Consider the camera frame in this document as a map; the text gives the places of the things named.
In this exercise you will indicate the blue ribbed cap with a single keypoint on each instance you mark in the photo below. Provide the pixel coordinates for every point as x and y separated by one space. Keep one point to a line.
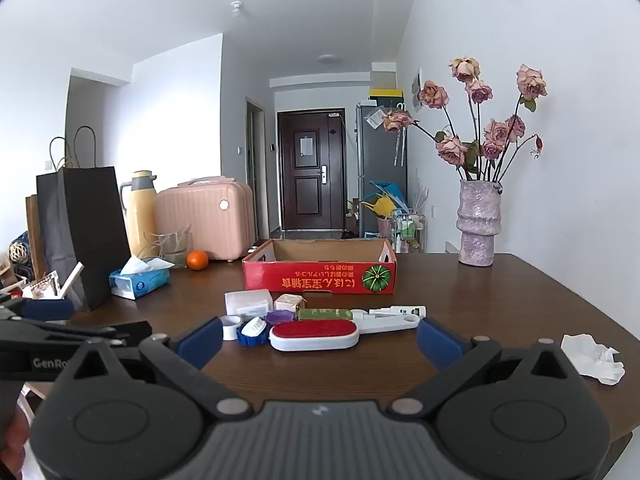
246 337

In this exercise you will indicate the purple textured vase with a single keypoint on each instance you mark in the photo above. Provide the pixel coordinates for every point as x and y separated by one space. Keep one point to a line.
479 225

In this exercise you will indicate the clear folded umbrella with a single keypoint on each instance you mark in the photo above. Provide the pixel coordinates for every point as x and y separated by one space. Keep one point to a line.
400 147

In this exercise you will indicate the round ceiling lamp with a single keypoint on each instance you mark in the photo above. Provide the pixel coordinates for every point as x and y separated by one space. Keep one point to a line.
329 59

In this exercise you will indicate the red cardboard box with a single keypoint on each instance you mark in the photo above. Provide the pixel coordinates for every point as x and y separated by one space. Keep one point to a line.
320 275

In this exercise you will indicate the yellow plastic dustpan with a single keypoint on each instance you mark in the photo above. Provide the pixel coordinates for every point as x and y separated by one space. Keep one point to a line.
377 206

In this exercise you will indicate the clear glass jug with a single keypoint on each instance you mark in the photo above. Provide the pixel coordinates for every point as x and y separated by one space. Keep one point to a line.
172 250

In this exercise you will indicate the yellow thermos jug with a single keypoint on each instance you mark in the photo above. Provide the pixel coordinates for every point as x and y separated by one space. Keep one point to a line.
141 215

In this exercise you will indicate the pink plastic bucket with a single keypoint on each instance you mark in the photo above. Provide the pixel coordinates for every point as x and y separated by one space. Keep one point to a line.
384 226

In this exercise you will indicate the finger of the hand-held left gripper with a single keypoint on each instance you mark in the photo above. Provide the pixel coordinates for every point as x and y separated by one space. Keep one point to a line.
130 331
47 309

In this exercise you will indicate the grey refrigerator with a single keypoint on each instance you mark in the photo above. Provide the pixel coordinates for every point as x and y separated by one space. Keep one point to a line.
380 160

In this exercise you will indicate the orange fruit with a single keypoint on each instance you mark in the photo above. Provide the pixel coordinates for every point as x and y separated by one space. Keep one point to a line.
197 260

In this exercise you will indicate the white tape roll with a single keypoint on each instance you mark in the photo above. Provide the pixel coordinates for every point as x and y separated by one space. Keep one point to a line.
231 327

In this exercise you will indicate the clear trolley rack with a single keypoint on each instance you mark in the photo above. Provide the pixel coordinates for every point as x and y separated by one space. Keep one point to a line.
410 232

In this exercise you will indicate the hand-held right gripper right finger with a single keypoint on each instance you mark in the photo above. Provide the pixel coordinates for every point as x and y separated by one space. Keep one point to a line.
440 342

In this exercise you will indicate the white ribbed cap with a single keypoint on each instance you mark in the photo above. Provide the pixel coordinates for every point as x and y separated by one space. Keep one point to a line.
253 326

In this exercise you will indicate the white wall panel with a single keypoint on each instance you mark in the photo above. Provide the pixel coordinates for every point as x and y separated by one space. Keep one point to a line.
417 89

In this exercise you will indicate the white rectangular box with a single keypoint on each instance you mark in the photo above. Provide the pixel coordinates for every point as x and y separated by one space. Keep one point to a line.
247 302

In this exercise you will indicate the black paper bag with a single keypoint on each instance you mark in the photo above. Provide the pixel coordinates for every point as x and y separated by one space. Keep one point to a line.
85 230

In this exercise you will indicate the green transparent bottle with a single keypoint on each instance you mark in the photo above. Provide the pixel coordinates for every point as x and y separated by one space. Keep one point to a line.
322 313

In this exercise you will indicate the dark brown door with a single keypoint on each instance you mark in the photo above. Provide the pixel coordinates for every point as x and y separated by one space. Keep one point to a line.
310 180

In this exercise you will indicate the red and white lint brush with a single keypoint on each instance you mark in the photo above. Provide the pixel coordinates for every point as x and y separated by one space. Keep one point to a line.
312 335

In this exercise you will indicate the pink suitcase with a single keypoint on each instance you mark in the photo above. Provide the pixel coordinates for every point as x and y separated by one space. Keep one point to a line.
210 220

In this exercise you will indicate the dried pink roses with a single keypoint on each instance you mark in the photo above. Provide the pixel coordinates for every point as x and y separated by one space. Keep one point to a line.
482 130

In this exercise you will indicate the white cube charger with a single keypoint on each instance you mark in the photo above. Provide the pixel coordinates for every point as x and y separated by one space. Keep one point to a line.
289 303

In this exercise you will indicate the white tube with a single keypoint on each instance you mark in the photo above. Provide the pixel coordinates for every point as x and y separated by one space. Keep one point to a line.
400 310

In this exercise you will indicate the yellow and black box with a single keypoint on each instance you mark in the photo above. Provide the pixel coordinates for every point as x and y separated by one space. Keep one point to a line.
386 93

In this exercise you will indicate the person's left hand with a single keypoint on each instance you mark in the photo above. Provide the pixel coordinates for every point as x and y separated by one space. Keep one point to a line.
12 442

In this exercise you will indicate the purple round lid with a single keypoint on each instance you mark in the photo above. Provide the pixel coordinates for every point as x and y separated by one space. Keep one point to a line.
278 318

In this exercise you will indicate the crumpled white tissue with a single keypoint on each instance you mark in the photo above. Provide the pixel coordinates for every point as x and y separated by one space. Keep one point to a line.
592 360

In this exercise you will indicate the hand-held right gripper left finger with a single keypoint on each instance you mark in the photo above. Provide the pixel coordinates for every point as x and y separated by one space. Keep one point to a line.
200 342

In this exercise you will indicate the white ceiling sprinkler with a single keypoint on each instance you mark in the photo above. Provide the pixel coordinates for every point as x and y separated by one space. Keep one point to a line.
237 7

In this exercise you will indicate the blue tissue box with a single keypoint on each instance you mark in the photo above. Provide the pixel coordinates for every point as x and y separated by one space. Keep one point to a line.
142 282

